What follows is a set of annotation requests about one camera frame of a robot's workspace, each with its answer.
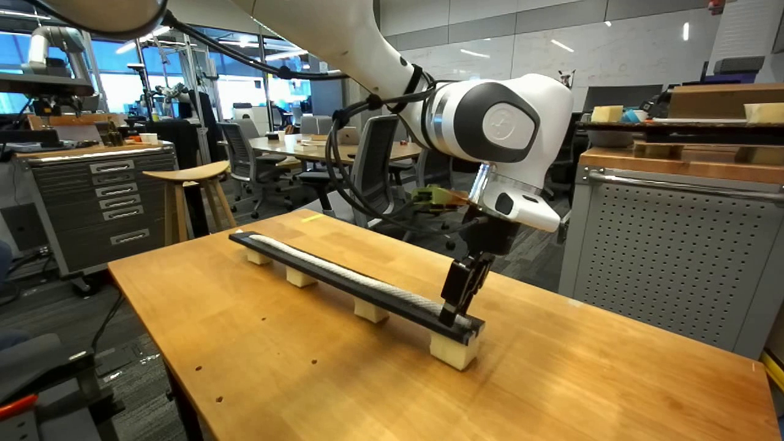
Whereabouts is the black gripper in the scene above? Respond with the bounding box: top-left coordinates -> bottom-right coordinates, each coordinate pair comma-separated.
437,207 -> 521,329

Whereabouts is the white braided rope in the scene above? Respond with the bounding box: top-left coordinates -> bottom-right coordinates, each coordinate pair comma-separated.
241,233 -> 459,324

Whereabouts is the long black board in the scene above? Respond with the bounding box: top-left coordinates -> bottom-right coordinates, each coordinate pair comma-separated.
228,227 -> 484,347

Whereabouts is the white foam support block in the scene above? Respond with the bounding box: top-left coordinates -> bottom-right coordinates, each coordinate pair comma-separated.
350,297 -> 388,326
426,320 -> 484,375
281,264 -> 319,292
241,245 -> 274,270

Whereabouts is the grey office chair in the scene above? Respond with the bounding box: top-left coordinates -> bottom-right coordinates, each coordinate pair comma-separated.
346,113 -> 404,220
218,120 -> 284,220

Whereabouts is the grey perforated metal cabinet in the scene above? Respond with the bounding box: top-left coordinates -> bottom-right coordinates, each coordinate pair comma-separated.
557,145 -> 784,363

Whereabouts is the long wooden desk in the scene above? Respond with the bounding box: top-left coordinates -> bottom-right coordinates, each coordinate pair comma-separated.
248,130 -> 429,167

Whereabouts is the pale yellow foam piece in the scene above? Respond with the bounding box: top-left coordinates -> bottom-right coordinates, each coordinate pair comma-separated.
591,102 -> 626,125
742,101 -> 784,125

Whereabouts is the wooden stool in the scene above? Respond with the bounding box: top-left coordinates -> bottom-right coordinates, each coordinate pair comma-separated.
141,160 -> 239,247

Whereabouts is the brown cardboard box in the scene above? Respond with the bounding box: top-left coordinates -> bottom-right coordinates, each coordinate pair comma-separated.
666,80 -> 784,123

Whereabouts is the yellow bar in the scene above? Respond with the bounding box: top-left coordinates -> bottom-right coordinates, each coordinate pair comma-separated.
760,349 -> 784,395

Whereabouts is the grey drawer cabinet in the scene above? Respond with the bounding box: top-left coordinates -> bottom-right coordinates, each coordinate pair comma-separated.
16,142 -> 181,278

